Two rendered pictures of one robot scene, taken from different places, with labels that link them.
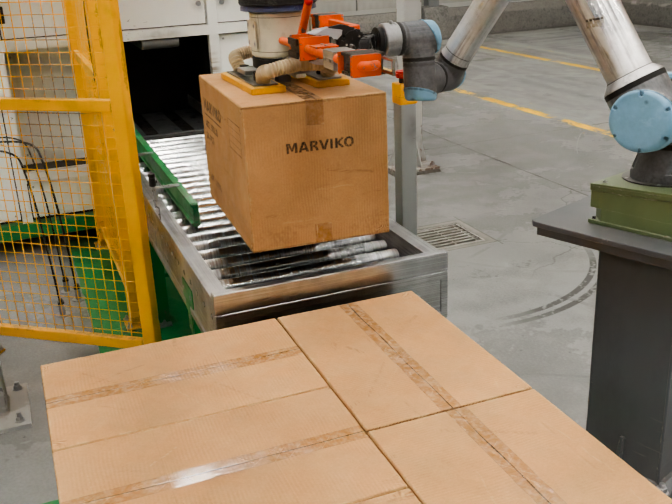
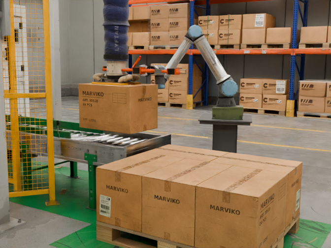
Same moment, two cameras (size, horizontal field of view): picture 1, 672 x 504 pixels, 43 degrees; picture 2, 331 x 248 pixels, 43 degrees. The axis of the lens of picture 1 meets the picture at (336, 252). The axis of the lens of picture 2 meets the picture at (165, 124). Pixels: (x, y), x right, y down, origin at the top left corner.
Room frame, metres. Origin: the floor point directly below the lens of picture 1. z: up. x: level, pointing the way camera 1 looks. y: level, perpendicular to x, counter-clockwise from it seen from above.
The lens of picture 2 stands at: (-0.75, 2.09, 1.29)
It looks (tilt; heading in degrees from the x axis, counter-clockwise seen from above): 9 degrees down; 322
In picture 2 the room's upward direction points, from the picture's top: 1 degrees clockwise
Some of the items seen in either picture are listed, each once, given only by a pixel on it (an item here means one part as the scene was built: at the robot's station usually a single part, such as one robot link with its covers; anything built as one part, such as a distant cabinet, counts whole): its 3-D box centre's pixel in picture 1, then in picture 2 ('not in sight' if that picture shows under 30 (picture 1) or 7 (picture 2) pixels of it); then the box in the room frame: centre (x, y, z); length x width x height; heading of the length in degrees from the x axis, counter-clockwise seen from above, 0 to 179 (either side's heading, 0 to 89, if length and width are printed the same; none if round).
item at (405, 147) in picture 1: (406, 221); not in sight; (2.89, -0.26, 0.50); 0.07 x 0.07 x 1.00; 21
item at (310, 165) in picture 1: (288, 149); (118, 106); (2.49, 0.13, 0.88); 0.60 x 0.40 x 0.40; 18
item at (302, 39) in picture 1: (309, 46); (139, 70); (2.28, 0.05, 1.21); 0.10 x 0.08 x 0.06; 111
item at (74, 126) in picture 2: not in sight; (49, 122); (3.69, 0.29, 0.60); 1.60 x 0.10 x 0.09; 21
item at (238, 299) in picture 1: (334, 280); (149, 142); (2.17, 0.01, 0.58); 0.70 x 0.03 x 0.06; 111
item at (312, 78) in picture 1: (312, 70); (122, 80); (2.54, 0.04, 1.11); 0.34 x 0.10 x 0.05; 21
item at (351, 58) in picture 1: (359, 63); (173, 71); (1.95, -0.07, 1.21); 0.08 x 0.07 x 0.05; 21
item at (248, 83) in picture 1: (251, 76); (109, 81); (2.48, 0.22, 1.11); 0.34 x 0.10 x 0.05; 21
